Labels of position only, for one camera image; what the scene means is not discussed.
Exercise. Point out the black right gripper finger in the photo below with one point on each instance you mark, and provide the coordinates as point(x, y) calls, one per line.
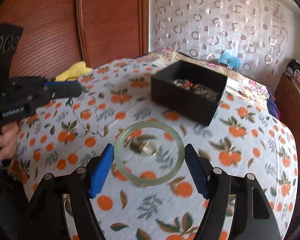
point(60, 92)

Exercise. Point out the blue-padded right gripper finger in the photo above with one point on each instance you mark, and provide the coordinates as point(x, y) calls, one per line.
point(98, 169)
point(60, 83)

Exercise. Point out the dark-padded right gripper finger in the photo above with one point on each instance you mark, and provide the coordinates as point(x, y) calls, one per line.
point(201, 172)

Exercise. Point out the black square jewelry box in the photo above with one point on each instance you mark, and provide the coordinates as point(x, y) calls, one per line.
point(191, 90)

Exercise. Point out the person's left hand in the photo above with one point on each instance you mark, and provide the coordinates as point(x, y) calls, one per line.
point(8, 140)

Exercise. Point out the yellow plush toy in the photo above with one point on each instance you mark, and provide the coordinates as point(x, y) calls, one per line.
point(75, 71)

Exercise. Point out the pale green jade bangle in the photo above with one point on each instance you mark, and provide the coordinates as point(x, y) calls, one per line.
point(149, 124)

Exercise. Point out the gold flower brooch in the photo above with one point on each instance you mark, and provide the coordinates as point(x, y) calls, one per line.
point(145, 148)

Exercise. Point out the orange-print white bedsheet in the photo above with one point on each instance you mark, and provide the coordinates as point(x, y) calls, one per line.
point(241, 138)

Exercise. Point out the red-brown wooden wardrobe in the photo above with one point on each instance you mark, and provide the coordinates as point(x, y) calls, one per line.
point(59, 33)

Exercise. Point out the brown wooden cabinet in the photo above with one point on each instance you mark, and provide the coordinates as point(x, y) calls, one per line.
point(288, 102)

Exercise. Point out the blue fluffy item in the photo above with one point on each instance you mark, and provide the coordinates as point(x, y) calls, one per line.
point(229, 61)

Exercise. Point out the clutter pile on cabinet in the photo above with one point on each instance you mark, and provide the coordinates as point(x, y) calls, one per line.
point(293, 72)

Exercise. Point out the circle-pattern sheer curtain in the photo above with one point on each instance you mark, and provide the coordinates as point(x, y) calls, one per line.
point(263, 34)

